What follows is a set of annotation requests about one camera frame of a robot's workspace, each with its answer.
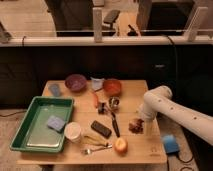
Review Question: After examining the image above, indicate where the bunch of red grapes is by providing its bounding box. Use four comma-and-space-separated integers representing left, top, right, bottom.
129, 118, 143, 134

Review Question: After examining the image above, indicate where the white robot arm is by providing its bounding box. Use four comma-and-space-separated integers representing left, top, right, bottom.
138, 86, 213, 146

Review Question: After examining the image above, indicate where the small metal cup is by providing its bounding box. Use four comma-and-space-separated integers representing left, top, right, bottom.
109, 97, 120, 111

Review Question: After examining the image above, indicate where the white paper cup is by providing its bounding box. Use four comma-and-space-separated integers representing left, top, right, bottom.
64, 122, 82, 143

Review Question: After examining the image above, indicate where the blue plastic cup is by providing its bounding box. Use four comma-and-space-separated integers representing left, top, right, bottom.
48, 83, 61, 97

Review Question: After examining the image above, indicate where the blue foot pedal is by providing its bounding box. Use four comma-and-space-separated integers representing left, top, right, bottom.
162, 135, 180, 154

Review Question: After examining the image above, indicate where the red yellow apple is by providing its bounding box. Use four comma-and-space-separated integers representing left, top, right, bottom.
114, 137, 128, 155

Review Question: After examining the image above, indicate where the wooden table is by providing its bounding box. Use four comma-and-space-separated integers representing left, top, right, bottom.
17, 80, 167, 165

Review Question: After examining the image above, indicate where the black binder clip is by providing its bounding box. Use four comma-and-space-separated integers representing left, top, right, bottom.
97, 102, 106, 114

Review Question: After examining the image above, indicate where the orange bowl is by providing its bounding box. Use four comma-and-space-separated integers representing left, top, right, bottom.
103, 79, 122, 96

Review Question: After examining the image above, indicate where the black rectangular block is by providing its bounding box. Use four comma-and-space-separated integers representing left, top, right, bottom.
91, 121, 112, 138

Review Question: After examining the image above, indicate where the yellow banana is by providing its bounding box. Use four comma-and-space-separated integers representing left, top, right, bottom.
83, 133, 108, 147

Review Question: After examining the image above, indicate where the orange carrot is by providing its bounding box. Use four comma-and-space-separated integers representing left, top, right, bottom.
92, 91, 99, 108

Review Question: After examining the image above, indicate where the metal fork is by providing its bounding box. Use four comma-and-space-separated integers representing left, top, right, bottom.
81, 144, 113, 155

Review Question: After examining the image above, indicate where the purple bowl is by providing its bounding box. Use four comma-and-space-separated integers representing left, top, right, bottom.
65, 74, 87, 92

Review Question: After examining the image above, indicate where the blue sponge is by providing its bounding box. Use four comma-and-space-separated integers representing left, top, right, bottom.
46, 116, 65, 132

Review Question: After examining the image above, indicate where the green plastic tray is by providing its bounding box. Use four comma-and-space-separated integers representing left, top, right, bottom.
10, 96, 74, 153

